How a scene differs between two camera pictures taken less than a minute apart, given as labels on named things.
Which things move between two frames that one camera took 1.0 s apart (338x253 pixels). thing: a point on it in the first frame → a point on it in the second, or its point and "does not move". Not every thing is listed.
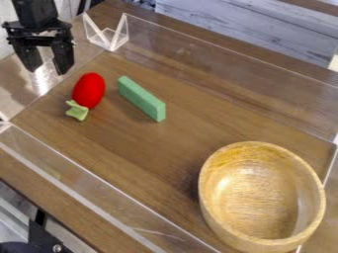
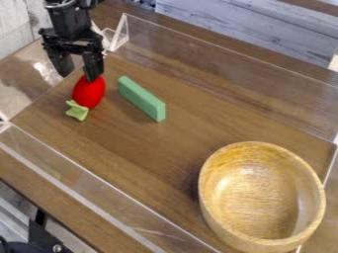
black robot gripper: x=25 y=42 → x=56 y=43
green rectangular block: x=140 y=99 does not move
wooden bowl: x=262 y=197 does not move
